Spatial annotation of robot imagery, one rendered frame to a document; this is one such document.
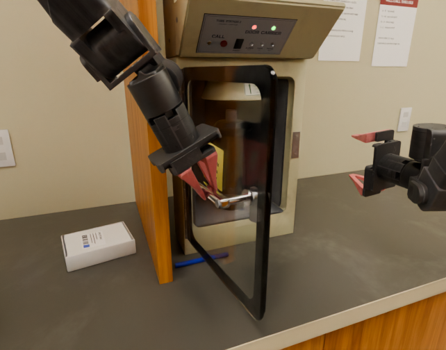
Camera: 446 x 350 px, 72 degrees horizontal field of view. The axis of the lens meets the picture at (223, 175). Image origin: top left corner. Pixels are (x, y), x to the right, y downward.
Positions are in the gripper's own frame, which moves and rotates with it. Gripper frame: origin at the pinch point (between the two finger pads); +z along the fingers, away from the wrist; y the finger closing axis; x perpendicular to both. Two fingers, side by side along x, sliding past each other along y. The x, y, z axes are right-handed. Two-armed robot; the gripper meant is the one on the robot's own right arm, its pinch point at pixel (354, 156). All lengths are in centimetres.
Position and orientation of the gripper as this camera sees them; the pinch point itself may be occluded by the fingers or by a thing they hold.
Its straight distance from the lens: 79.0
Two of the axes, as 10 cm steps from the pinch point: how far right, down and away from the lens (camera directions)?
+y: -0.8, -9.4, -3.4
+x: -9.3, 1.9, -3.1
